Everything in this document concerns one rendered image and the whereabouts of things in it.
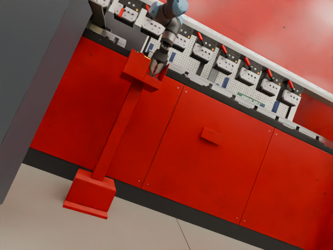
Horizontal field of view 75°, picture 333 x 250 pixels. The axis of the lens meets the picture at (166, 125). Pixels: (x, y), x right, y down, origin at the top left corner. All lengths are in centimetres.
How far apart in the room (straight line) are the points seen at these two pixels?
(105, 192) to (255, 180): 105
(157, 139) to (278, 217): 104
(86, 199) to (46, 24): 74
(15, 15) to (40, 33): 9
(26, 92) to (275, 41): 174
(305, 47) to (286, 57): 19
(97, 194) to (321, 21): 212
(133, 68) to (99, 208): 69
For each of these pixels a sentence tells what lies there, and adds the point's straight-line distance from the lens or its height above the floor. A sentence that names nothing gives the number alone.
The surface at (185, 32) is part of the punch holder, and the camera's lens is 170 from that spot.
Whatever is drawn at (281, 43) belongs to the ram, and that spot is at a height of 149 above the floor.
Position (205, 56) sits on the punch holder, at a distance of 168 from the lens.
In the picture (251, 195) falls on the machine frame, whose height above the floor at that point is 32.
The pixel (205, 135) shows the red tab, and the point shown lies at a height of 57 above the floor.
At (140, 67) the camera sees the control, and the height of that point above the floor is 72.
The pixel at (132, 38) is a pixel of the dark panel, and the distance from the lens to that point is 220.
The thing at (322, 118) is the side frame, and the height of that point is 122.
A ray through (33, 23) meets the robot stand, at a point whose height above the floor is 59.
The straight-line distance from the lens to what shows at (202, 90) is 150.
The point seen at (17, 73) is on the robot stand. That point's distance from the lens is 78.
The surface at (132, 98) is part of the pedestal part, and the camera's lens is 115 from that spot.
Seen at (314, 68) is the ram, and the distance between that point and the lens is 218.
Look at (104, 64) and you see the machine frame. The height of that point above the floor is 73.
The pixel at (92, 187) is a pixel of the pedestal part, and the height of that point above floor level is 10.
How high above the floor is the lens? 41
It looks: 5 degrees up
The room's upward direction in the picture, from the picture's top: 23 degrees clockwise
